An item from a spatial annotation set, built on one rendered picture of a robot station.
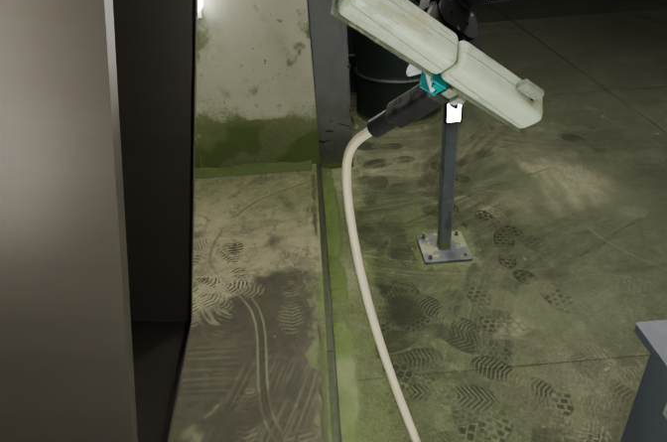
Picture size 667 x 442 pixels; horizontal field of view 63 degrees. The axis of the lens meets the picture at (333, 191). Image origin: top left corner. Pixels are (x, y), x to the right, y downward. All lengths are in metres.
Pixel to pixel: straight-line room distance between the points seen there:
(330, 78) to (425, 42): 2.18
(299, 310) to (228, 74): 1.30
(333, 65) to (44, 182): 2.31
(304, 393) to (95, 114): 1.40
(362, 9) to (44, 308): 0.47
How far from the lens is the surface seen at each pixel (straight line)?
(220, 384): 1.88
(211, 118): 2.92
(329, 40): 2.75
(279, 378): 1.86
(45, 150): 0.56
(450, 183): 2.20
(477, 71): 0.68
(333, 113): 2.88
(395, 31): 0.63
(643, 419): 1.33
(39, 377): 0.76
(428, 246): 2.39
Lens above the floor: 1.45
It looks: 31 degrees down
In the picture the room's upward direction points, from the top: 4 degrees counter-clockwise
